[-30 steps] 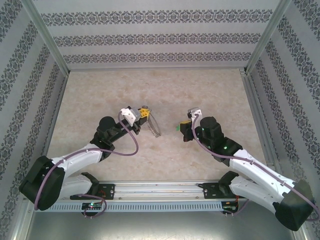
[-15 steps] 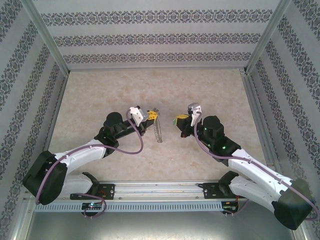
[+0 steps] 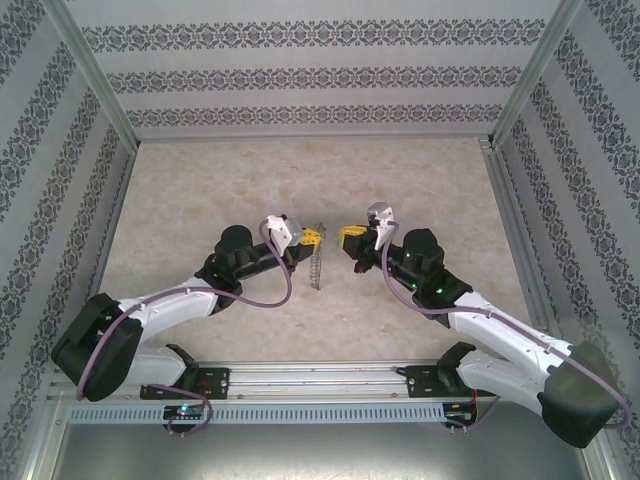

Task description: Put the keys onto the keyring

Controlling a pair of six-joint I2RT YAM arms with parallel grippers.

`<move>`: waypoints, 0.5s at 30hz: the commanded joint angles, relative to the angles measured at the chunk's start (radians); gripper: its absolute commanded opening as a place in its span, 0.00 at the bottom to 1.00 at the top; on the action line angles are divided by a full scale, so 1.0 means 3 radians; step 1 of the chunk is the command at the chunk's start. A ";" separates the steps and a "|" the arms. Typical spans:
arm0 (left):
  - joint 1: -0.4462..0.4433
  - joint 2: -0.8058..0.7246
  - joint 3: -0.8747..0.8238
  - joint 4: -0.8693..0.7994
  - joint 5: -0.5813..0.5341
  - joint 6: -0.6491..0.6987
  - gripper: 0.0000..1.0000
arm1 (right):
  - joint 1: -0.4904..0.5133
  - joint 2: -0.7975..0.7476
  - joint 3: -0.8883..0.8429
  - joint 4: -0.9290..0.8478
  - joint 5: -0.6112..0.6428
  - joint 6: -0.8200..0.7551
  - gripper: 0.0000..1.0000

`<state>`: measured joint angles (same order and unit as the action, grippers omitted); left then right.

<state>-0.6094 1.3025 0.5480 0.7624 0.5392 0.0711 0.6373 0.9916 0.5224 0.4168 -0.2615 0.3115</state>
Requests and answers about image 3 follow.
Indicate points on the aluminium mounting rail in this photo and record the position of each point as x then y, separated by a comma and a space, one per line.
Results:
315, 380

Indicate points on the aluminium frame post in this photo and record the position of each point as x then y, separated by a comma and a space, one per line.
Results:
527, 85
101, 85

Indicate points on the key with green head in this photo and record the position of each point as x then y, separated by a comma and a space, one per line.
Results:
340, 242

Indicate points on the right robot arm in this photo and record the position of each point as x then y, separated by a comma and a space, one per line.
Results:
500, 325

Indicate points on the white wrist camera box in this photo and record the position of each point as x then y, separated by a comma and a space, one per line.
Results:
280, 230
380, 215

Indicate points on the grey metal sheet panel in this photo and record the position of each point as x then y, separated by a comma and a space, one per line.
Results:
320, 455

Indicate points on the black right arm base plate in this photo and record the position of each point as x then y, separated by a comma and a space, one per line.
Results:
417, 382

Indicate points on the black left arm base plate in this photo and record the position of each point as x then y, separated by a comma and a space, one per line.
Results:
217, 382

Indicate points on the aluminium table side rail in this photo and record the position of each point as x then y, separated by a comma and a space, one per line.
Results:
522, 240
110, 220

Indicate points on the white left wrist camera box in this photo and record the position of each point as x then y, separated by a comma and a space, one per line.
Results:
280, 230

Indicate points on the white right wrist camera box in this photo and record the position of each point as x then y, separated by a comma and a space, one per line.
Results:
380, 215

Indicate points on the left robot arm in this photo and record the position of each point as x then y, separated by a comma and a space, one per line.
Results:
170, 302

